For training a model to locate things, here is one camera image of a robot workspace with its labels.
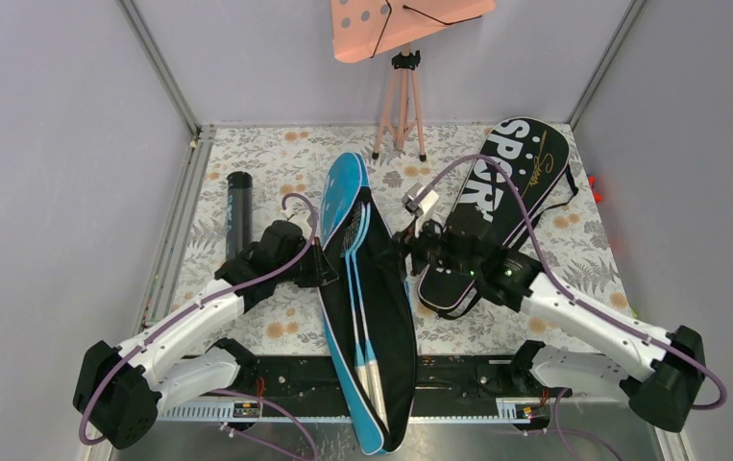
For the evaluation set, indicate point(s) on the pink music stand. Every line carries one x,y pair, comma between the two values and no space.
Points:
362,30

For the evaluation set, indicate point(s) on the blue racket white grip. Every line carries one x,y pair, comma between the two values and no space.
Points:
377,398

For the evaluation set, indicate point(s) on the black sport racket bag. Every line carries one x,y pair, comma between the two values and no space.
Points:
522,160

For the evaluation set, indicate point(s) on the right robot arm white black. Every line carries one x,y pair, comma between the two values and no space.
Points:
657,372

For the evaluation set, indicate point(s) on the black shuttlecock tube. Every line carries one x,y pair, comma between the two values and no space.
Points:
239,213

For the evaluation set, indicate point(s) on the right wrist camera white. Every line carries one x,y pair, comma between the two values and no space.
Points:
419,201

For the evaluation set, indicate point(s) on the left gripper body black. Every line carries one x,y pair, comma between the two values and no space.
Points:
306,270

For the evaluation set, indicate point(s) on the blue racket bag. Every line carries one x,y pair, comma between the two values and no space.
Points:
388,308

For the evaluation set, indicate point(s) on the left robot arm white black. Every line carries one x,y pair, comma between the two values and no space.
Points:
123,389

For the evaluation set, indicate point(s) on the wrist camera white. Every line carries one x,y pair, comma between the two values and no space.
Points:
301,218
419,201

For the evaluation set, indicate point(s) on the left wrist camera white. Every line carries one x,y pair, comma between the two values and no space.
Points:
301,218

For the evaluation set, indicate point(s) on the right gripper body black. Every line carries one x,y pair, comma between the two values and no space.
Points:
427,247

